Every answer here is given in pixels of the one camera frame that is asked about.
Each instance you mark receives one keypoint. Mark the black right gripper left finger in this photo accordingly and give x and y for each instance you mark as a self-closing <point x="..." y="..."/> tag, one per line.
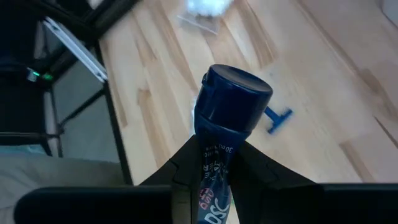
<point x="174" y="193"/>

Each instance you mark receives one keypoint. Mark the white-edged flat panel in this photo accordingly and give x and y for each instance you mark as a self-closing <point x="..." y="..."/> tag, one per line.
<point x="77" y="51"/>

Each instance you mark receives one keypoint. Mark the black equipment stand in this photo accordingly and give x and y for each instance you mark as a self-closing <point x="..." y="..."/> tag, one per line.
<point x="18" y="102"/>

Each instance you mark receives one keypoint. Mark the blue disposable razor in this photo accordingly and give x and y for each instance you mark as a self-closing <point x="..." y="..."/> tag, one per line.
<point x="278" y="119"/>

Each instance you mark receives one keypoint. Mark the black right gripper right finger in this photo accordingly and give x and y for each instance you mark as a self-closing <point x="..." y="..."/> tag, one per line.
<point x="267" y="196"/>

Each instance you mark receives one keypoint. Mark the black travel tube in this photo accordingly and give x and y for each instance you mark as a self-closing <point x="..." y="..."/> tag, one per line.
<point x="233" y="99"/>

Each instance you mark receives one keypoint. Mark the black aluminium table frame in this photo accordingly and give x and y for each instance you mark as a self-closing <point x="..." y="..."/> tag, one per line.
<point x="113" y="118"/>

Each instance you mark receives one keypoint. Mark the clear bag of cotton balls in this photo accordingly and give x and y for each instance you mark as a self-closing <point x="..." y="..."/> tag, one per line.
<point x="205" y="6"/>

